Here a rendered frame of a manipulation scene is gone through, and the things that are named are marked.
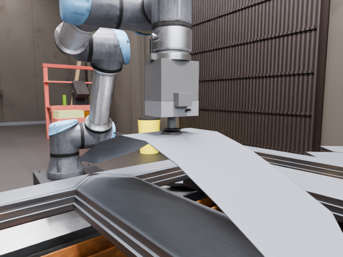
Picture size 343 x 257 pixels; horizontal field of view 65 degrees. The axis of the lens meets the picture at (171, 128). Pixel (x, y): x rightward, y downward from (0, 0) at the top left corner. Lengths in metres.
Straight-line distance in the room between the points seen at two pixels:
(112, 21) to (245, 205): 0.42
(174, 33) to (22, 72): 11.56
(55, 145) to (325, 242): 1.00
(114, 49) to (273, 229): 0.75
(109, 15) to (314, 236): 0.50
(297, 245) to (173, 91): 0.30
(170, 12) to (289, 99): 2.96
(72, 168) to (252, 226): 0.93
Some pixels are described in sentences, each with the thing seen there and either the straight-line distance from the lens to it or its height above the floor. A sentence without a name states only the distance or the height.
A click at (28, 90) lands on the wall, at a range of 11.97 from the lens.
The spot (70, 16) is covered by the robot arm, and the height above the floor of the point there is 1.25.
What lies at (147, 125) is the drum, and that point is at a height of 0.56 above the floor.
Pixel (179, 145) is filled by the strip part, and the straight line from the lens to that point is 0.45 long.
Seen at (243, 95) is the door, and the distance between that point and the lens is 3.80.
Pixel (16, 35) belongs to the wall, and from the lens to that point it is 12.15.
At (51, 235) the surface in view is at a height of 0.68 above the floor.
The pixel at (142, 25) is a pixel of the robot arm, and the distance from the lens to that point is 0.60.
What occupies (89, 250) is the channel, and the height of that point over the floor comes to 0.70.
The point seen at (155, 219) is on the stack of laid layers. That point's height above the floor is 0.86.
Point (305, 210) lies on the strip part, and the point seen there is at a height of 0.94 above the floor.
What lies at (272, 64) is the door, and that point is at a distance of 3.55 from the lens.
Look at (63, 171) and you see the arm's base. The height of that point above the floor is 0.80.
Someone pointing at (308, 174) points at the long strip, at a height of 0.86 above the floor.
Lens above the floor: 1.10
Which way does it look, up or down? 7 degrees down
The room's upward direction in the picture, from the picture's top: straight up
